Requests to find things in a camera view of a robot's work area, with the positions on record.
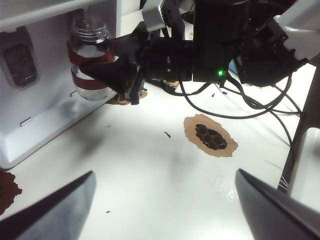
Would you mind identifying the grey dispenser tap paddle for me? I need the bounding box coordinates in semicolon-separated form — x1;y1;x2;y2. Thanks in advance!
0;26;41;90

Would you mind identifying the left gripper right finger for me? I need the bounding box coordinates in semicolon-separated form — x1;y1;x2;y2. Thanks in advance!
235;168;320;240

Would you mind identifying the brown coaster with dark pods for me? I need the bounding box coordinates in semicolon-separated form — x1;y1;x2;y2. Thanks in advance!
183;113;239;159

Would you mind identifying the black camera cable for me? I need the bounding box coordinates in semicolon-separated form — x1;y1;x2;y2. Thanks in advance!
178;74;293;118

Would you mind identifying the white AUX water dispenser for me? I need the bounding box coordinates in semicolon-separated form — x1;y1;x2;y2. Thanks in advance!
0;0;121;171

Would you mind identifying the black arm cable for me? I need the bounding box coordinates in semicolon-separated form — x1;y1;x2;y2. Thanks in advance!
223;74;305;148

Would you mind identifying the clear bottle with red bands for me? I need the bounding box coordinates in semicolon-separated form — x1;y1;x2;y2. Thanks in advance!
66;13;117;102

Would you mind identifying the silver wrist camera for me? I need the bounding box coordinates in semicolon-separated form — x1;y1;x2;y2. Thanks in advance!
141;0;167;33

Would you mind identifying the dark metal post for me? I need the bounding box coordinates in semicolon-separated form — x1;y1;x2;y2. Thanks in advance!
276;61;320;193

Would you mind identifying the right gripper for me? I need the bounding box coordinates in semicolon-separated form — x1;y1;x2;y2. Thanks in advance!
79;34;195;105

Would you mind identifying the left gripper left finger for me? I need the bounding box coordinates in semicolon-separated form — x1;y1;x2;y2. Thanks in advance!
0;170;97;240

